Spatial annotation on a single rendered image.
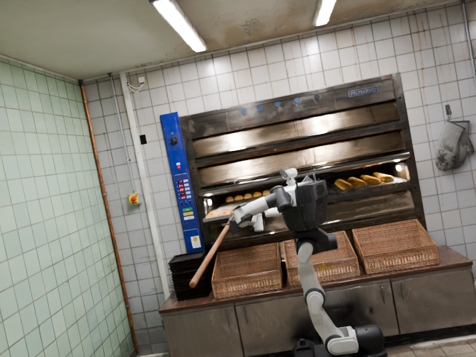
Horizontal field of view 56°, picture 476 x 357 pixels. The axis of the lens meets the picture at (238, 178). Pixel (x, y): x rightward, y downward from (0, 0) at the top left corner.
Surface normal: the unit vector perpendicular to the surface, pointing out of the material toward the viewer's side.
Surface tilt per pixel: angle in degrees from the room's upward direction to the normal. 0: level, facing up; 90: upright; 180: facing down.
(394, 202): 70
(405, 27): 90
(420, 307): 90
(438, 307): 89
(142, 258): 90
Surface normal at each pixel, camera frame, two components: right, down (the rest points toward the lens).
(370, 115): -0.15, -0.27
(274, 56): -0.09, 0.07
